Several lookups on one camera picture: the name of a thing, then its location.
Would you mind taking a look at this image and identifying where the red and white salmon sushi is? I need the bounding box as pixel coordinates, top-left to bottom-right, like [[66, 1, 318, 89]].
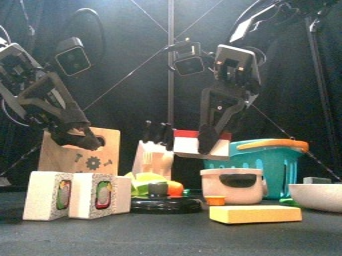
[[173, 129, 234, 162]]

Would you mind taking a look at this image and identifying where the white box with sushi window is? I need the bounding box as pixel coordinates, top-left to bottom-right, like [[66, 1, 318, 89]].
[[67, 172, 118, 220], [22, 170, 75, 222]]

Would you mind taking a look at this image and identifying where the black tripod pole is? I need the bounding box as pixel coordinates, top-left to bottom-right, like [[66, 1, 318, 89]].
[[304, 14, 342, 174]]

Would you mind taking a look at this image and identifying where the orange toy fruit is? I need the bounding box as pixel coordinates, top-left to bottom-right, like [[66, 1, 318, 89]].
[[166, 180, 186, 198]]

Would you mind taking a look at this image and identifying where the green toy lettuce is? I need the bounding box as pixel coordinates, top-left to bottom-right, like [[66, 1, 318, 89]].
[[125, 171, 169, 198]]

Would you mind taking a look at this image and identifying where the dark grey cylinder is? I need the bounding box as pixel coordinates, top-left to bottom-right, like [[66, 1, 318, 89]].
[[147, 181, 170, 198]]

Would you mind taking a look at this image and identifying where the small orange toy piece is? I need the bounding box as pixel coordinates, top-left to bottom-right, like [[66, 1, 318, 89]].
[[205, 195, 228, 207]]

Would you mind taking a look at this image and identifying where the plain white box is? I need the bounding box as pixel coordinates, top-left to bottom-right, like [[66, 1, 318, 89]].
[[113, 175, 134, 215]]

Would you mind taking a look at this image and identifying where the grey block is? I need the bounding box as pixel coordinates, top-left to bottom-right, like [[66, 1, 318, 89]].
[[302, 176, 333, 185]]

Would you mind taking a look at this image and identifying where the black round plate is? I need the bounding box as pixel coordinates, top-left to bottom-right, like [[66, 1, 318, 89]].
[[130, 195, 205, 215]]

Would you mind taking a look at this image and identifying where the green toy leaf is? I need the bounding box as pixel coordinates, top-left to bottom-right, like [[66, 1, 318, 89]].
[[278, 197, 302, 208]]

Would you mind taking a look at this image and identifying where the yellow sponge block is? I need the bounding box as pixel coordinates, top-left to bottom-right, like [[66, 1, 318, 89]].
[[209, 204, 305, 225]]

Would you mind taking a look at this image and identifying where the white bowl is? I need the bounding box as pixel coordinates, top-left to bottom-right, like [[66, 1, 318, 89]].
[[288, 182, 342, 214]]

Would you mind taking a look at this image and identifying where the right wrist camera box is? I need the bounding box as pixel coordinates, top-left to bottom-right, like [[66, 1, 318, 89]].
[[167, 40, 208, 77]]

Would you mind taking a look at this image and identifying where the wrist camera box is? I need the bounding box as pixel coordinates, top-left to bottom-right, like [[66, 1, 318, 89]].
[[54, 36, 94, 78], [167, 40, 208, 77]]

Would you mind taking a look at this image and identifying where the vertical metal frame pole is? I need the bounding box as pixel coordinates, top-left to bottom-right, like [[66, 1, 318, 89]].
[[166, 0, 177, 128]]

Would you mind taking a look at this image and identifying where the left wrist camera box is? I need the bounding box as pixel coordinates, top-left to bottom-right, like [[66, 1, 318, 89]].
[[54, 36, 94, 78]]

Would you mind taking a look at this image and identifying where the black knife handle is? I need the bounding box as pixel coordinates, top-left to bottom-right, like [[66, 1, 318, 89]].
[[153, 122, 166, 145], [162, 122, 177, 152], [141, 119, 154, 144]]

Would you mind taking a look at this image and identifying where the teal basket with orange handle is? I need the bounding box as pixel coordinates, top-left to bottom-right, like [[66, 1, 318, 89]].
[[204, 137, 312, 201]]

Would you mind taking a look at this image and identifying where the white pot with black handle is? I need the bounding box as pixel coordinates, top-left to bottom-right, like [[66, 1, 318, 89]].
[[200, 167, 266, 206]]

